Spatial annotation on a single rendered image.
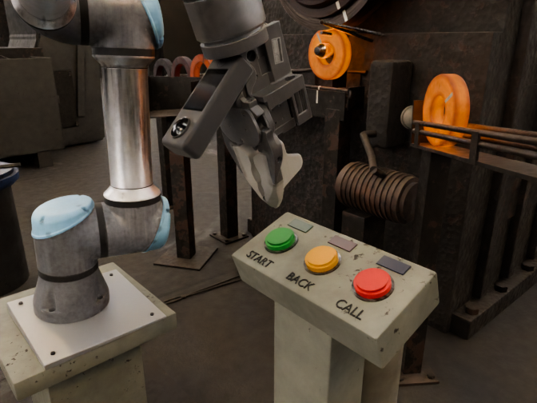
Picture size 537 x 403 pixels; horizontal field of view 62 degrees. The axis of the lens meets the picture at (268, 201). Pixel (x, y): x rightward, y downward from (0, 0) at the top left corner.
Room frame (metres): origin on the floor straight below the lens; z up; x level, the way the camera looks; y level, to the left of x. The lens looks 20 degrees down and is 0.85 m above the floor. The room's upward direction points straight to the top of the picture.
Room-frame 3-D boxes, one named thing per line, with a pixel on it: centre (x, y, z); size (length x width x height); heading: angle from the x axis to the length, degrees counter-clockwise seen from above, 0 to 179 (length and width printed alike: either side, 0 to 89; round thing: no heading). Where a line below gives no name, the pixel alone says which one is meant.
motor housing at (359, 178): (1.14, -0.29, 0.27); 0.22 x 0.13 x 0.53; 40
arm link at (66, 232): (0.84, 0.41, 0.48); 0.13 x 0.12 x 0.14; 116
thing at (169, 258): (1.69, 0.36, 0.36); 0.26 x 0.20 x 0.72; 75
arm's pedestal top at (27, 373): (0.84, 0.42, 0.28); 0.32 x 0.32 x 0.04; 42
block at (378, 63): (1.31, -0.35, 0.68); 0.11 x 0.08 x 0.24; 130
